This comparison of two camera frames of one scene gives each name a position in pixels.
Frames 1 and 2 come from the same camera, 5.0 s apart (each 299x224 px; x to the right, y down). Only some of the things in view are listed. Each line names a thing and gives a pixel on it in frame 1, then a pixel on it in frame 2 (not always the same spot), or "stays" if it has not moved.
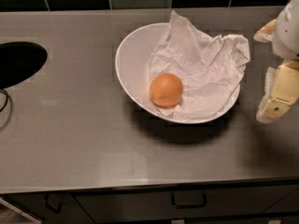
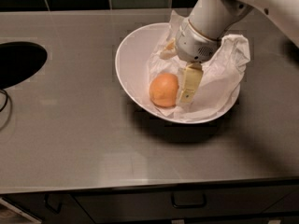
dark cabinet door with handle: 50,208 stays
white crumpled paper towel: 209,69 stays
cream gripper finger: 265,34 -> 170,50
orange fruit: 165,90 stays
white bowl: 133,59 stays
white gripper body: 287,35 -> 193,46
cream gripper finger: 281,91 -> 192,77
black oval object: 19,61 stays
